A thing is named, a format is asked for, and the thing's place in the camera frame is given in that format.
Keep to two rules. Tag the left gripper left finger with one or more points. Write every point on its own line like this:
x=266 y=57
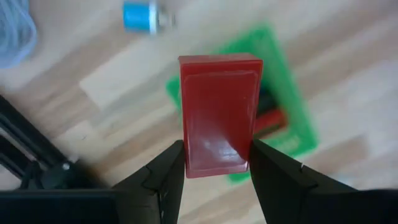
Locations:
x=155 y=193

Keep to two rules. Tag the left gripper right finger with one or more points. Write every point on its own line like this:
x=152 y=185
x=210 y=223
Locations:
x=280 y=186

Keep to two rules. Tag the red plastic box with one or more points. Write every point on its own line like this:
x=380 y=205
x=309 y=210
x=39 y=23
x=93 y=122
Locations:
x=270 y=121
x=217 y=109

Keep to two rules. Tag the blue charger plug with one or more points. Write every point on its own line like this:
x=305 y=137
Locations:
x=136 y=17

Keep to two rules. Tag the green plastic basket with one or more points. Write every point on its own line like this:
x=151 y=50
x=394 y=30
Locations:
x=280 y=68

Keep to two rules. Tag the white cylindrical device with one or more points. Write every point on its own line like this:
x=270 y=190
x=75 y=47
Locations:
x=15 y=37

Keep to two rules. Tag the black table frame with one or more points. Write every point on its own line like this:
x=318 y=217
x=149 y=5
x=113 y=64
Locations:
x=25 y=133

